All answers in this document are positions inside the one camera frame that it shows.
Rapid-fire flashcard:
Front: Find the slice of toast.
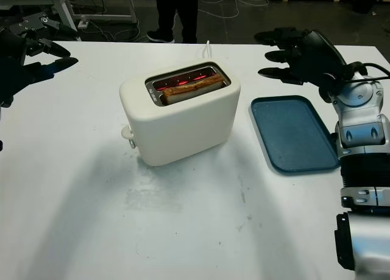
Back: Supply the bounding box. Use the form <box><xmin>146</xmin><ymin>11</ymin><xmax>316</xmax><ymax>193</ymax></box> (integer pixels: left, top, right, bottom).
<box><xmin>163</xmin><ymin>74</ymin><xmax>225</xmax><ymax>106</ymax></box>

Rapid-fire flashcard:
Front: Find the blue plastic tray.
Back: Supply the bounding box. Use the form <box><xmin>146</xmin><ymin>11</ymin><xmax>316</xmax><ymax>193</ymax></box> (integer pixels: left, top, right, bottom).
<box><xmin>250</xmin><ymin>94</ymin><xmax>341</xmax><ymax>173</ymax></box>

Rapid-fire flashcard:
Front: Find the white toaster power cord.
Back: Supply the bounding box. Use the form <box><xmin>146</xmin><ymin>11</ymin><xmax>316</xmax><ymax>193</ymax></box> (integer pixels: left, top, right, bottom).
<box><xmin>200</xmin><ymin>40</ymin><xmax>213</xmax><ymax>60</ymax></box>

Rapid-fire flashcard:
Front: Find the white two-slot toaster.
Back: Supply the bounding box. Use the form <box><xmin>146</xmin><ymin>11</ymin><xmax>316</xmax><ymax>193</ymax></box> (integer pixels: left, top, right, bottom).
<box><xmin>118</xmin><ymin>60</ymin><xmax>242</xmax><ymax>167</ymax></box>

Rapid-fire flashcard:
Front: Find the white toaster lever knob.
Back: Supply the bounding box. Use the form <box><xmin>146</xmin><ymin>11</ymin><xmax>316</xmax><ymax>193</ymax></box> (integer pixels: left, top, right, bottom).
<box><xmin>121</xmin><ymin>124</ymin><xmax>135</xmax><ymax>140</ymax></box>

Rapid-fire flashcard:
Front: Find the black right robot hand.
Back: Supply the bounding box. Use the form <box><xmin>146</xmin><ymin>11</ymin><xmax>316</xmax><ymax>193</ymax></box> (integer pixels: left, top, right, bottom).
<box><xmin>254</xmin><ymin>27</ymin><xmax>349</xmax><ymax>86</ymax></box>

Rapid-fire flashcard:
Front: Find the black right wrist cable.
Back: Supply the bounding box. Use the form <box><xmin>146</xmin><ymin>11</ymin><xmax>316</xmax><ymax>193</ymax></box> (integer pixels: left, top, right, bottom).
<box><xmin>344</xmin><ymin>62</ymin><xmax>390</xmax><ymax>80</ymax></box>

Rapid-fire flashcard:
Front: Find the black sneaker white sole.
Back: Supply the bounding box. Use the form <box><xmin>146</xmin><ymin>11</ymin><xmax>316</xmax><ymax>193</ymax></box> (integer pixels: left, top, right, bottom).
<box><xmin>146</xmin><ymin>29</ymin><xmax>176</xmax><ymax>44</ymax></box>

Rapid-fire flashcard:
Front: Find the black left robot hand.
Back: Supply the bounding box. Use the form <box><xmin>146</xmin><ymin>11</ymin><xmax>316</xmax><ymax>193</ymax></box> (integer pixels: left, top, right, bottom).
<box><xmin>0</xmin><ymin>13</ymin><xmax>79</xmax><ymax>109</ymax></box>

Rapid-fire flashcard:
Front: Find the person in black trousers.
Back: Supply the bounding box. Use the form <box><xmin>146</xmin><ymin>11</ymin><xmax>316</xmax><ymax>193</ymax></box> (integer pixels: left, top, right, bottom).
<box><xmin>146</xmin><ymin>0</ymin><xmax>199</xmax><ymax>44</ymax></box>

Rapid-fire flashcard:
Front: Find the thin pale floor cable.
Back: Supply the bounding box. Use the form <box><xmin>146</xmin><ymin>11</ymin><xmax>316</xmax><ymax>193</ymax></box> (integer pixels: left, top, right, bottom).
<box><xmin>88</xmin><ymin>18</ymin><xmax>144</xmax><ymax>44</ymax></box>

